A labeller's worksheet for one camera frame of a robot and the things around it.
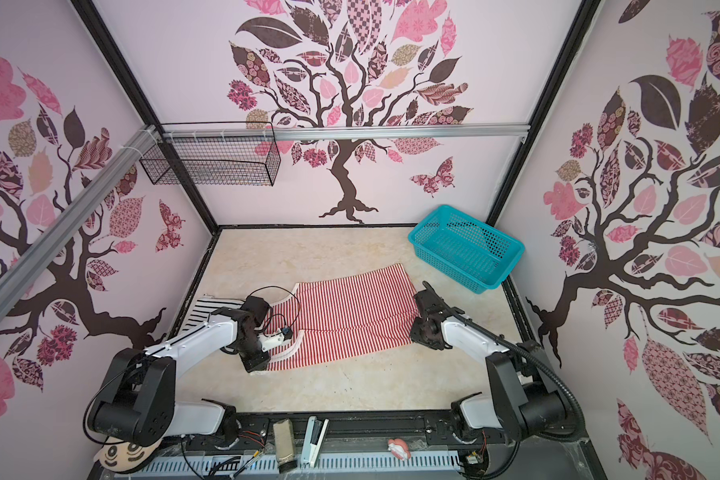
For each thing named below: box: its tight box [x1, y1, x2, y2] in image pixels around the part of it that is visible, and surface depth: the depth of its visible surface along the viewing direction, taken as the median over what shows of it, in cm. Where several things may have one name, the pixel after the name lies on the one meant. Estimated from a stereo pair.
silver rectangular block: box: [273, 419, 298, 474], surface depth 71 cm
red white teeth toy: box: [387, 438, 411, 461], surface depth 69 cm
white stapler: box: [301, 416, 330, 469], surface depth 72 cm
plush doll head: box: [87, 423, 171, 473], surface depth 65 cm
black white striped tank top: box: [181, 294, 246, 331], surface depth 97 cm
